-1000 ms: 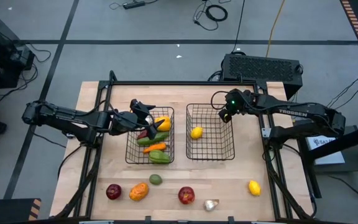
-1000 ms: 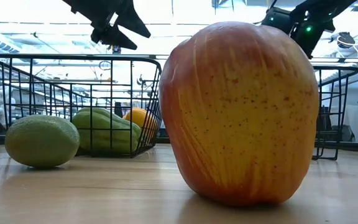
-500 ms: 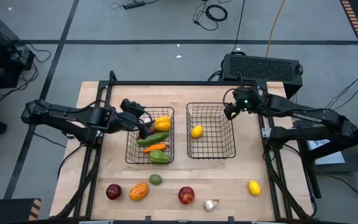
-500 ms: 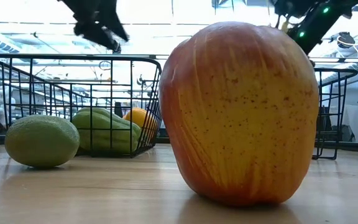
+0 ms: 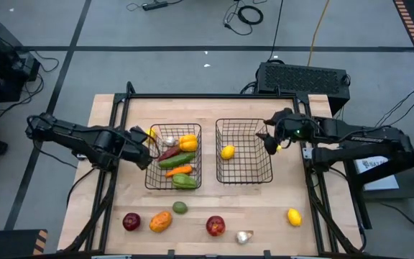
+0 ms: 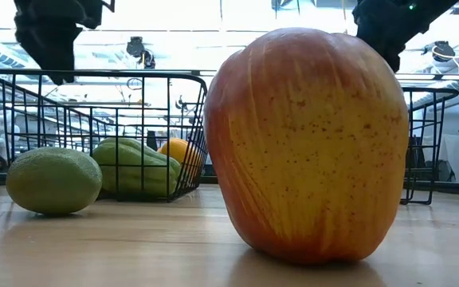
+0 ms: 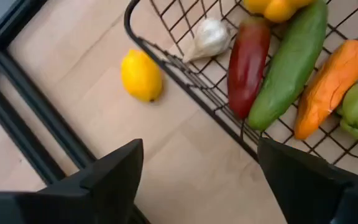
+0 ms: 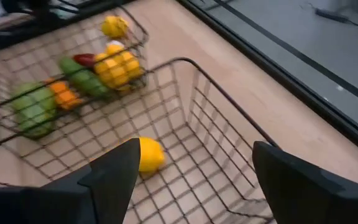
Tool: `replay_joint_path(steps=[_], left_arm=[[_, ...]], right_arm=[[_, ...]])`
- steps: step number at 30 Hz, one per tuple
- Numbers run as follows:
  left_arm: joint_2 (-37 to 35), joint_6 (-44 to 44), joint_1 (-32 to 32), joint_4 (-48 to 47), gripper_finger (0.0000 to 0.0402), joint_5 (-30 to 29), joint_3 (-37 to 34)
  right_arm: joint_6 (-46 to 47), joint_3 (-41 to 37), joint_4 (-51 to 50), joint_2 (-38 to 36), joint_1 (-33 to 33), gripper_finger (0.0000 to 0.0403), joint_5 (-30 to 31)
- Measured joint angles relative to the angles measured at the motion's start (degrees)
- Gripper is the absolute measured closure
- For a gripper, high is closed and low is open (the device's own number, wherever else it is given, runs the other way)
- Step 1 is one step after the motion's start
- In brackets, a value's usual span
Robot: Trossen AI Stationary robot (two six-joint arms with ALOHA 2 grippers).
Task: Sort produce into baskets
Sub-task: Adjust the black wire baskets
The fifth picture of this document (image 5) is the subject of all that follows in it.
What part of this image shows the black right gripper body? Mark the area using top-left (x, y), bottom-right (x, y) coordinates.
top-left (275, 107), bottom-right (319, 143)

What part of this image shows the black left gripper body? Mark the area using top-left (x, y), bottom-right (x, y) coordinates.
top-left (124, 124), bottom-right (153, 171)

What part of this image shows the black wire basket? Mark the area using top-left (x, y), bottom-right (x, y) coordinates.
top-left (144, 122), bottom-right (203, 191)
top-left (215, 117), bottom-right (274, 185)

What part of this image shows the red chili pepper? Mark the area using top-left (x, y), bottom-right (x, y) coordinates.
top-left (157, 145), bottom-right (182, 162)

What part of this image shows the green cucumber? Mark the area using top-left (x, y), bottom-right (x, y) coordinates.
top-left (158, 151), bottom-right (196, 170)

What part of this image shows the orange carrot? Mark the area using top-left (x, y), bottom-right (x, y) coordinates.
top-left (165, 164), bottom-right (193, 179)

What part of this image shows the yellow bell pepper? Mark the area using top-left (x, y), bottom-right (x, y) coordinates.
top-left (178, 134), bottom-right (199, 153)

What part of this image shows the green bell pepper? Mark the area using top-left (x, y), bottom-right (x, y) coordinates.
top-left (172, 173), bottom-right (198, 190)

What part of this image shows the green avocado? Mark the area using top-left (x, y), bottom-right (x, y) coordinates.
top-left (172, 201), bottom-right (189, 215)

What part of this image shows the dark red apple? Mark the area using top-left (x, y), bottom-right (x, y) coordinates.
top-left (122, 212), bottom-right (142, 232)

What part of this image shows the orange bell pepper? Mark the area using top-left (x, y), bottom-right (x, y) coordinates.
top-left (149, 211), bottom-right (173, 233)

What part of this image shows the bright red apple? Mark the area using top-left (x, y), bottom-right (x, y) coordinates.
top-left (206, 215), bottom-right (226, 237)

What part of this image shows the black computer case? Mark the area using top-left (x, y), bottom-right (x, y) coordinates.
top-left (256, 61), bottom-right (351, 116)

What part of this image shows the white labelled box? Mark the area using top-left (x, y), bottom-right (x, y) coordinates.
top-left (354, 154), bottom-right (400, 191)

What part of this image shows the black power strip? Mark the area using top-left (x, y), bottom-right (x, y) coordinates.
top-left (141, 0), bottom-right (169, 12)

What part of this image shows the black box with hazard stripes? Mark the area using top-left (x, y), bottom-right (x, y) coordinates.
top-left (0, 229), bottom-right (49, 259)

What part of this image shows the black metal table frame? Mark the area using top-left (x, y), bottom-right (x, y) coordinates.
top-left (63, 81), bottom-right (364, 257)

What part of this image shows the long black cable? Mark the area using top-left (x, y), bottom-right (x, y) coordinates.
top-left (267, 0), bottom-right (285, 62)

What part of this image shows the yellow cable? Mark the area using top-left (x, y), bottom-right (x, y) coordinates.
top-left (306, 0), bottom-right (332, 68)

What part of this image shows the coiled black cable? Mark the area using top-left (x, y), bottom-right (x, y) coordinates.
top-left (223, 0), bottom-right (265, 37)

